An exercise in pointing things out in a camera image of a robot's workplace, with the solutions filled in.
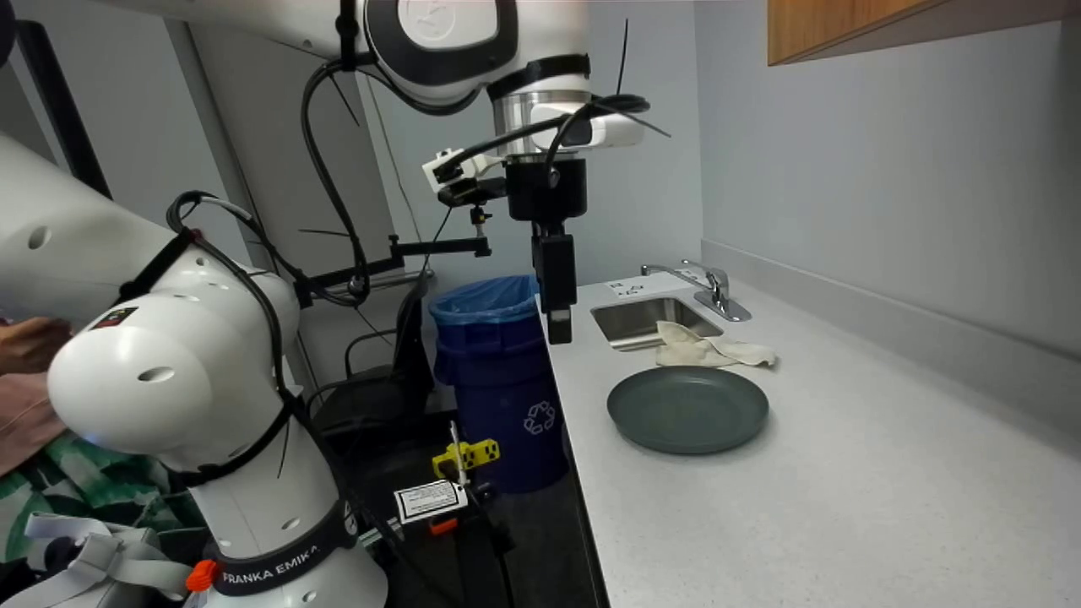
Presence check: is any person in pink shirt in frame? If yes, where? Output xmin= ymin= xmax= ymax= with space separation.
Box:
xmin=0 ymin=318 xmax=176 ymax=563

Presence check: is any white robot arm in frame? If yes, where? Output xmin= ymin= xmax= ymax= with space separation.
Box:
xmin=0 ymin=0 xmax=631 ymax=608

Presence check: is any black camera on stand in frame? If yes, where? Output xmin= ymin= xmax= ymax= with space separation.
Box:
xmin=300 ymin=142 xmax=511 ymax=297

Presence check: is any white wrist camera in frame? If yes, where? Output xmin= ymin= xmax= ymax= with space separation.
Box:
xmin=422 ymin=149 xmax=503 ymax=194

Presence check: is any blue recycling bin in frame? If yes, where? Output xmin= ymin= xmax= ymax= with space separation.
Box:
xmin=427 ymin=273 xmax=566 ymax=492

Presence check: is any white towel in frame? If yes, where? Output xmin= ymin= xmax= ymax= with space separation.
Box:
xmin=654 ymin=320 xmax=780 ymax=367

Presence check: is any yellow clamp with label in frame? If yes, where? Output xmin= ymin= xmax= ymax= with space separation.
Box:
xmin=393 ymin=433 xmax=503 ymax=532

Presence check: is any chrome faucet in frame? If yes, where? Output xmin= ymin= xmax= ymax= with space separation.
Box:
xmin=638 ymin=261 xmax=751 ymax=320

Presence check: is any wooden wall cabinet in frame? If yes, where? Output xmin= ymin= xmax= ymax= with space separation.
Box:
xmin=768 ymin=0 xmax=1081 ymax=65

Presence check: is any steel sink basin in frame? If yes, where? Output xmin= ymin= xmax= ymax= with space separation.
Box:
xmin=592 ymin=297 xmax=718 ymax=344

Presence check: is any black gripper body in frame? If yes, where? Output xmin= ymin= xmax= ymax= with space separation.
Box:
xmin=507 ymin=159 xmax=586 ymax=224

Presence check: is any dark green plate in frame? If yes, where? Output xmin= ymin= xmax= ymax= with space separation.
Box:
xmin=608 ymin=366 xmax=771 ymax=455

